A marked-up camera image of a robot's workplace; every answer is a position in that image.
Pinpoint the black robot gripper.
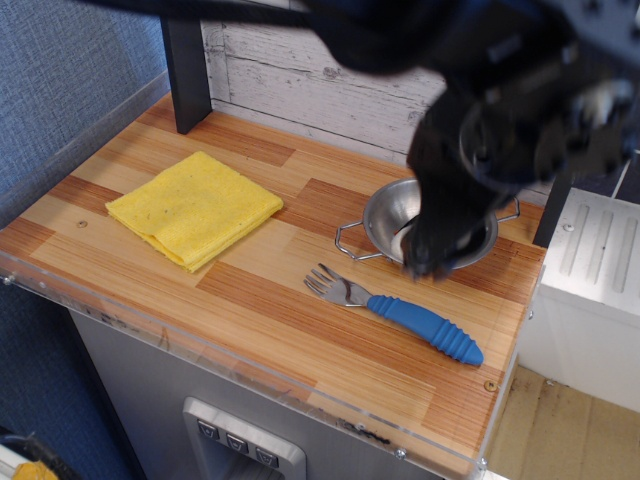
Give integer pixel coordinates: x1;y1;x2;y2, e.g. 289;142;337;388
402;79;635;278

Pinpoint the blue handled metal fork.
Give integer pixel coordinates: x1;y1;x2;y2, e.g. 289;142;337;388
304;264;484;366

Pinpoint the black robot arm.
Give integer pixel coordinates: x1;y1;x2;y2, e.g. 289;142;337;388
116;1;639;277

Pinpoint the white egg-shaped object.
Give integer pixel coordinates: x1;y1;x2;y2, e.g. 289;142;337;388
390;225;413;264

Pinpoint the white grooved appliance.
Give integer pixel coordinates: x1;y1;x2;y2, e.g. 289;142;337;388
518;189;639;411

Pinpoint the yellow folded cloth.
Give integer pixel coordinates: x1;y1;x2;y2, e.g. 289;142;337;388
106;152;284;273

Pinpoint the silver toy dispenser panel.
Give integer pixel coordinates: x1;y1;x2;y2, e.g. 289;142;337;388
182;397;307;479

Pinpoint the clear acrylic edge guard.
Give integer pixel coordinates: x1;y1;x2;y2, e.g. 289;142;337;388
1;240;542;479

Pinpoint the yellow object at corner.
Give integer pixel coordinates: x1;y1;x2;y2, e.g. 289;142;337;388
1;434;81;479

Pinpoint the dark grey right post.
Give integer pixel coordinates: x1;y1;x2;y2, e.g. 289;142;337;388
533;173;574;248

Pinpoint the dark grey post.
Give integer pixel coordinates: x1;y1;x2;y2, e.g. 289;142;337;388
533;173;574;248
161;18;212;134

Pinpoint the silver metal bowl with handles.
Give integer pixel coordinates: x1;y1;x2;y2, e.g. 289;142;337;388
335;178;521;270

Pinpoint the dark grey left post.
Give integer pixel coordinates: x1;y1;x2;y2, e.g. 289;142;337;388
161;18;212;134

